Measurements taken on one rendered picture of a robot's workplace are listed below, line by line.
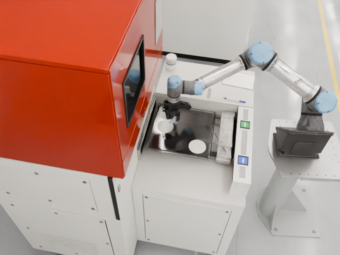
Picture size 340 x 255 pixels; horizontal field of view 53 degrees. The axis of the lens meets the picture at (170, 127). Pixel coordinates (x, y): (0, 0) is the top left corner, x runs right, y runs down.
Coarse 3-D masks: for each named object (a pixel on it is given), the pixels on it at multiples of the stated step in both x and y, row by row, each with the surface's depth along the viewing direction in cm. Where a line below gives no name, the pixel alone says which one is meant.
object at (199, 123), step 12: (180, 108) 215; (156, 120) 208; (168, 120) 208; (180, 120) 208; (192, 120) 209; (204, 120) 209; (156, 132) 202; (168, 132) 202; (180, 132) 202; (192, 132) 203; (204, 132) 203; (156, 144) 196; (168, 144) 196; (180, 144) 196; (204, 156) 191
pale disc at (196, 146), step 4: (196, 140) 199; (192, 144) 197; (196, 144) 197; (200, 144) 197; (204, 144) 197; (192, 148) 195; (196, 148) 195; (200, 148) 195; (204, 148) 195; (196, 152) 193; (200, 152) 193
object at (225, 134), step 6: (222, 120) 212; (228, 120) 212; (222, 126) 209; (228, 126) 209; (222, 132) 206; (228, 132) 206; (222, 138) 203; (228, 138) 203; (222, 150) 197; (228, 150) 197; (222, 162) 193; (228, 162) 192
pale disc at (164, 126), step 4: (164, 120) 208; (160, 124) 206; (164, 124) 206; (168, 124) 206; (172, 124) 206; (160, 128) 204; (164, 128) 204; (168, 128) 204; (172, 128) 204; (164, 132) 202
